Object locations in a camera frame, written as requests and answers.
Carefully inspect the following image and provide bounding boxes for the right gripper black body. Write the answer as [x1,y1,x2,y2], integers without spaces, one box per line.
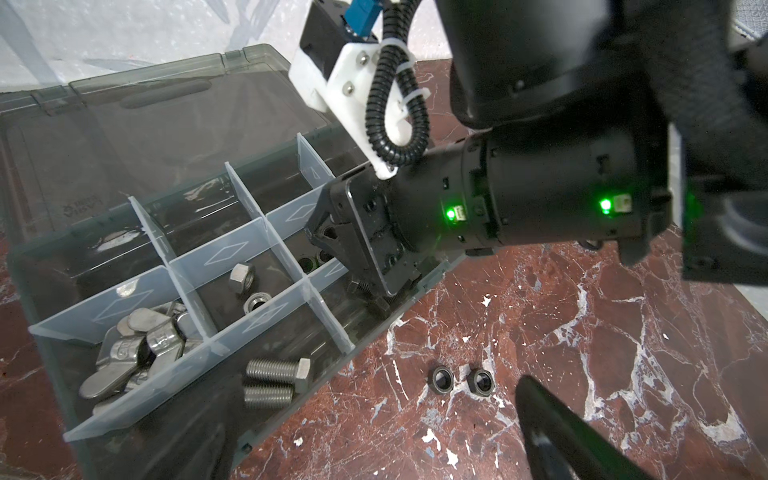
[305,166,420,297]

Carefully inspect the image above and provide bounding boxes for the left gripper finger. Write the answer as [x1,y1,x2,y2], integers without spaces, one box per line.
[515,375,651,479]

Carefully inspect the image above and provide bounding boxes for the grey compartment organizer box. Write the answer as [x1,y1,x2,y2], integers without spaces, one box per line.
[1,45,460,479]

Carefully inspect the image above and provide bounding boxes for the silver wing nut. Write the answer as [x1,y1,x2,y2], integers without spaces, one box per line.
[79,336,150,400]
[146,321,185,378]

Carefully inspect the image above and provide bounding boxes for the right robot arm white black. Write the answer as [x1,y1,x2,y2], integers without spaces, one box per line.
[289,1,767,296]

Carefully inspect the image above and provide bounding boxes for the black hex nut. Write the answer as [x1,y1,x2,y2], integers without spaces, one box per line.
[297,256,319,274]
[467,368,496,398]
[427,365,455,395]

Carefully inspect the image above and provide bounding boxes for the silver hex nut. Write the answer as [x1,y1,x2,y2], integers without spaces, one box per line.
[243,292,272,314]
[228,263,256,295]

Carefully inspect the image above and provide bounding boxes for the silver hex nut upper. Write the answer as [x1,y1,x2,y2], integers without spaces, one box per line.
[243,292,272,314]

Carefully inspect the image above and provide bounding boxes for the silver hex bolt upper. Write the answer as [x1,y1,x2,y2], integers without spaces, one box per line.
[245,357,312,394]

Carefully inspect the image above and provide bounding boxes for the silver hex bolt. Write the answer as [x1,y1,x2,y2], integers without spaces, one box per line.
[245,357,312,394]
[243,385,294,409]

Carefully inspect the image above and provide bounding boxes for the silver hex bolt lower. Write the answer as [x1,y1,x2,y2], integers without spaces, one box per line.
[243,385,294,409]

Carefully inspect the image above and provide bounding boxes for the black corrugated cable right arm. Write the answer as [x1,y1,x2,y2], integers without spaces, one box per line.
[364,0,432,168]

